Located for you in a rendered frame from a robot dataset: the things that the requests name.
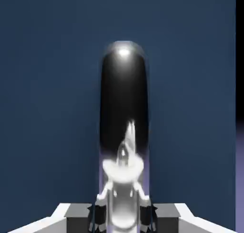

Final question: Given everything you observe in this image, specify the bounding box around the dark blue cabinet door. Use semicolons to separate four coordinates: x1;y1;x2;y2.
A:
0;0;236;233

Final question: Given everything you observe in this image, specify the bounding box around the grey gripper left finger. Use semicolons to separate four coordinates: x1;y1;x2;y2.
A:
7;202;94;233

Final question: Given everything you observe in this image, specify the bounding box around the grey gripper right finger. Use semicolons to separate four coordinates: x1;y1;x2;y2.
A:
151;202;238;233

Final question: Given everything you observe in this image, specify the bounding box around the shiny dark curved metal handle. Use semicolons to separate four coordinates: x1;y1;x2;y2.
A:
87;40;158;233

